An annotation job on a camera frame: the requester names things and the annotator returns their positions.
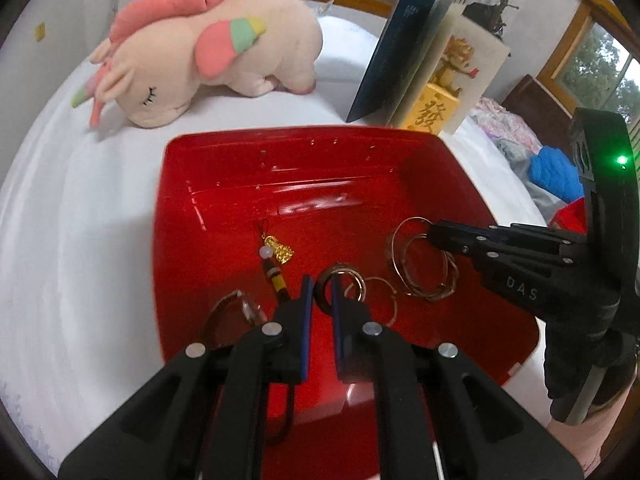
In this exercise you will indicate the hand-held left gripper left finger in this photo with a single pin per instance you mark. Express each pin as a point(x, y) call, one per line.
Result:
point(305, 320)

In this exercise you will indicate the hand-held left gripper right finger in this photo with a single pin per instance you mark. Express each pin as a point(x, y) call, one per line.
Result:
point(339, 320)

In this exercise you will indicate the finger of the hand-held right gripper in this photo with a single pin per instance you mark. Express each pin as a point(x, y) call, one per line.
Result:
point(500, 251)
point(500, 234)

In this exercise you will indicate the small silver bangle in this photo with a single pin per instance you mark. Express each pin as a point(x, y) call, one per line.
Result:
point(362, 287)

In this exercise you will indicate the twisted silver bangle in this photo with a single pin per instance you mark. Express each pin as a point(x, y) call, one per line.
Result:
point(440, 294)

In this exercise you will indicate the plain silver bangle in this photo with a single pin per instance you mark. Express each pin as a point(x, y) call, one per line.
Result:
point(395, 240)

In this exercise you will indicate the red plastic tray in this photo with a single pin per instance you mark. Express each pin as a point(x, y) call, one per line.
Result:
point(350, 195)

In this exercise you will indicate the person's right forearm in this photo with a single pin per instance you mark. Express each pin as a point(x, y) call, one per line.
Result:
point(585, 435)

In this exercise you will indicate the blue quilted cloth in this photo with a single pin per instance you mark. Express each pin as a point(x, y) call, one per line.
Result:
point(555, 170)

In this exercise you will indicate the pile of floral bedding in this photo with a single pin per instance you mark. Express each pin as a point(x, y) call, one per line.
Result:
point(505, 125)

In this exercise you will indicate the dark wooden headboard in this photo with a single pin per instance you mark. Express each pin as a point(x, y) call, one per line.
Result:
point(530, 95)

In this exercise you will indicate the yellow mahjong tile block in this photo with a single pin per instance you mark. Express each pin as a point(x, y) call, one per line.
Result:
point(430, 110)

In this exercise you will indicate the open dark blue book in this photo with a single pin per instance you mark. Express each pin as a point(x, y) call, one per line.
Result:
point(395, 60)

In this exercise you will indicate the black jacket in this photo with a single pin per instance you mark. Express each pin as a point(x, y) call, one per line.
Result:
point(480, 12)

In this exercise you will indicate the pink unicorn plush toy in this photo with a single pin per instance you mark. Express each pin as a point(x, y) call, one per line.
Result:
point(225, 60)

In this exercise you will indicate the narrow wooden frame window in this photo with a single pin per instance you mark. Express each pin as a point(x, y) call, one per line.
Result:
point(595, 60)

